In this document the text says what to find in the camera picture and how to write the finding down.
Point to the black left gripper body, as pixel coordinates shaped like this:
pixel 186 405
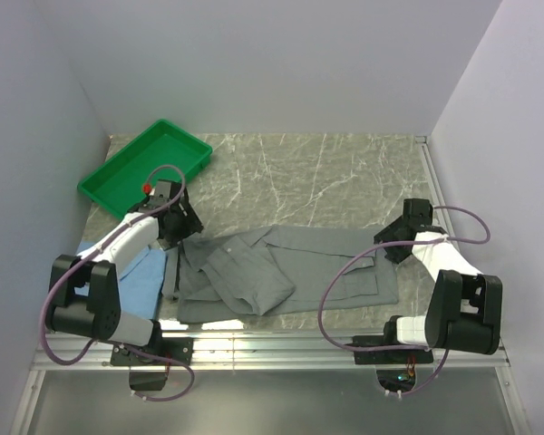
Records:
pixel 181 226

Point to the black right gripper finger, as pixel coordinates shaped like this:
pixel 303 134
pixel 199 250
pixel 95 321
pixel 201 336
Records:
pixel 394 232
pixel 397 254

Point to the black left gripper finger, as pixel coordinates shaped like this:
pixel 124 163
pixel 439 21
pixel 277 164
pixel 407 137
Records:
pixel 168 244
pixel 192 220

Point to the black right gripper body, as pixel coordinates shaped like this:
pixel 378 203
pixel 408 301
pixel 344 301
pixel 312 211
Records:
pixel 397 238

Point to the grey long sleeve shirt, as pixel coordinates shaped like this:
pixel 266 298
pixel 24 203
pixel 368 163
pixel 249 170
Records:
pixel 278 270

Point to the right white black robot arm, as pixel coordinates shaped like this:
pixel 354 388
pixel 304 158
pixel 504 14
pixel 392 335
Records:
pixel 464 313

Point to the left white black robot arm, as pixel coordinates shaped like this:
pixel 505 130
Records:
pixel 84 297

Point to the folded light blue shirt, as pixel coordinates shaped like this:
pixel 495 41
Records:
pixel 140 283

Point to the green plastic tray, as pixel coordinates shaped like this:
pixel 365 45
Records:
pixel 118 183

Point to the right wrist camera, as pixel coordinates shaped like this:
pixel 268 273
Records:
pixel 417 211

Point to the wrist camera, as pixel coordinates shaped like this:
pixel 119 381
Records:
pixel 162 192
pixel 417 211

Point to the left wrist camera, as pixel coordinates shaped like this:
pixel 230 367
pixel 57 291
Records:
pixel 162 192

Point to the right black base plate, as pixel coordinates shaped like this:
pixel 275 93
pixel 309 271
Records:
pixel 388 357

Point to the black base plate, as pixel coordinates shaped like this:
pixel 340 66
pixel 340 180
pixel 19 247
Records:
pixel 174 348
pixel 388 357

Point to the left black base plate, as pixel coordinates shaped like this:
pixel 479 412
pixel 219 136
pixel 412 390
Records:
pixel 174 348

